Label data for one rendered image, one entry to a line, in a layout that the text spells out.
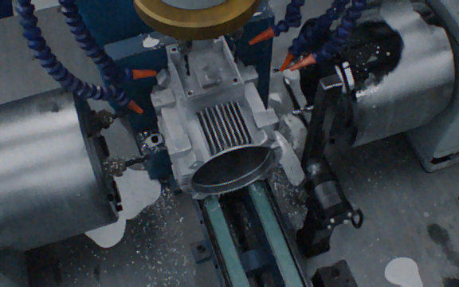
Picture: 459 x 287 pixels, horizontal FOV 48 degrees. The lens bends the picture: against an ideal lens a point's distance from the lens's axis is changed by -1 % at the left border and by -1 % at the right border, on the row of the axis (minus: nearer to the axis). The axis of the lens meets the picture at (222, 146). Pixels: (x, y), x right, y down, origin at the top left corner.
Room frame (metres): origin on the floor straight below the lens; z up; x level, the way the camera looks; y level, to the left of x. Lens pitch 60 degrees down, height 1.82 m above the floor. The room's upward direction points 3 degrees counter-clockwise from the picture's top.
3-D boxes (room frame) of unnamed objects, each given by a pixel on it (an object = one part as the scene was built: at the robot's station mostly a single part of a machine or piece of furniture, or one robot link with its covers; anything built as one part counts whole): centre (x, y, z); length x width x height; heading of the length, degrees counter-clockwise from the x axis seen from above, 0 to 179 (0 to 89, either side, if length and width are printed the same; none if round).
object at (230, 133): (0.51, 0.01, 1.01); 0.20 x 0.19 x 0.19; 16
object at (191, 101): (0.54, 0.02, 1.11); 0.12 x 0.11 x 0.07; 16
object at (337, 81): (0.42, -0.15, 1.12); 0.04 x 0.03 x 0.26; 16
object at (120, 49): (0.66, 0.06, 0.97); 0.30 x 0.11 x 0.34; 106
